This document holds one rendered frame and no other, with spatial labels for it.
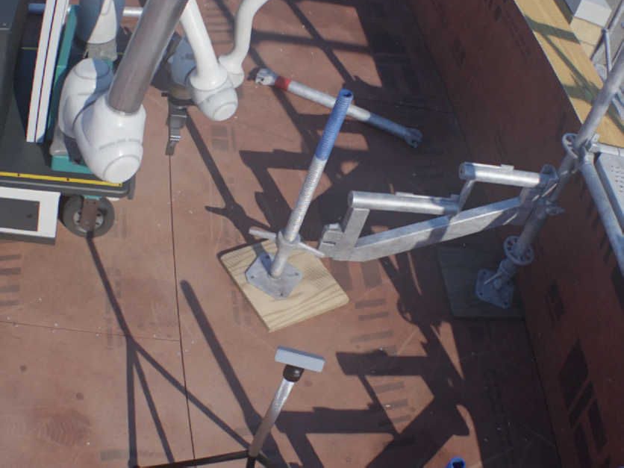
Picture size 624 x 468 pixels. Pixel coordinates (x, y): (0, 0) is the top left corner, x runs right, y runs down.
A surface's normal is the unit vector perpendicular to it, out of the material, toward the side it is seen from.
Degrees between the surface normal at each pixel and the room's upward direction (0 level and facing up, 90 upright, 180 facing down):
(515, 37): 90
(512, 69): 90
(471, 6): 90
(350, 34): 0
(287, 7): 0
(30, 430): 0
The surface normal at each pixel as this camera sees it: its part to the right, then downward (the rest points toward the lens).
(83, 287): 0.27, -0.66
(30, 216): 0.11, 0.75
